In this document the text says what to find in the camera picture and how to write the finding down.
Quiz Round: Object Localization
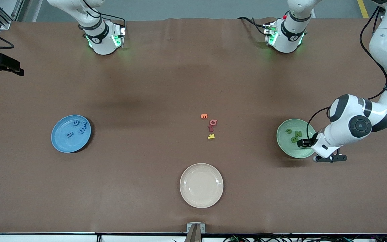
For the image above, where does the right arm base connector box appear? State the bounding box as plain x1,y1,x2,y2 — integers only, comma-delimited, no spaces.
111,22,127,48

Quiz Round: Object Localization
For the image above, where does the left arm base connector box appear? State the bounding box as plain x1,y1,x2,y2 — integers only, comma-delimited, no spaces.
264,22,278,46

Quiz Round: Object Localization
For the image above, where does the green plate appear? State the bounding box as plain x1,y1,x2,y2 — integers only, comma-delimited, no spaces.
276,118,318,159

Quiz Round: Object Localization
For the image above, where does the blue plate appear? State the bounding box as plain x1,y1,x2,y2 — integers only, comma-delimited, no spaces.
51,115,92,153

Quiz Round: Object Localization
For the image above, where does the beige plate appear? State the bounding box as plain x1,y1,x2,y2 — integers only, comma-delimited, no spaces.
179,163,224,209

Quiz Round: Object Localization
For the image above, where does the brown table cover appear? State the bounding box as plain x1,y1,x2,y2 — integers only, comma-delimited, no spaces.
0,17,387,234

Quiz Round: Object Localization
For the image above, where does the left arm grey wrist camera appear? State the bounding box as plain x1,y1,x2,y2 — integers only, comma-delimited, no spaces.
313,153,347,163

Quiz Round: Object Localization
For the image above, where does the aluminium frame profile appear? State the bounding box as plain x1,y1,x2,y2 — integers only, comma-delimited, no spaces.
0,0,24,30

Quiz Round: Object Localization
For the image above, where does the black right arm base cable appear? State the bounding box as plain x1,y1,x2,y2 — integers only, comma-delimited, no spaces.
78,0,127,27

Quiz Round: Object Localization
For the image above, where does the black arm base cable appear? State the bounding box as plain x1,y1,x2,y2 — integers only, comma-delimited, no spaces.
78,0,127,27
237,16,268,36

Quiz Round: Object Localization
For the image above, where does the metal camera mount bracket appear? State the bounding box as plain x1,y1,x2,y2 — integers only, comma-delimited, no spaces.
186,223,206,242

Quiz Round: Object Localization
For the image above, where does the black left arm base cable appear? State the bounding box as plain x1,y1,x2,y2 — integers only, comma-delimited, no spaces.
237,16,268,36

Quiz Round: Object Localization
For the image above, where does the white table edge rail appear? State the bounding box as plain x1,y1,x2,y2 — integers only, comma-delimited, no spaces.
0,233,387,242

